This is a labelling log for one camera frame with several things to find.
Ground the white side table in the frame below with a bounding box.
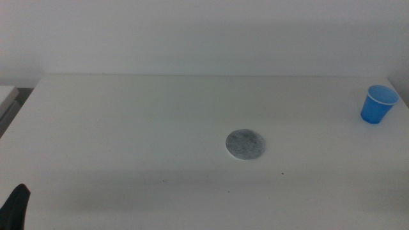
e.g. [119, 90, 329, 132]
[0, 85, 20, 118]

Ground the blue plastic cup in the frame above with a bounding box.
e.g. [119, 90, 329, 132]
[360, 84, 400, 125]

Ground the round grey cup mat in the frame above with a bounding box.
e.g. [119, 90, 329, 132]
[225, 128, 266, 161]

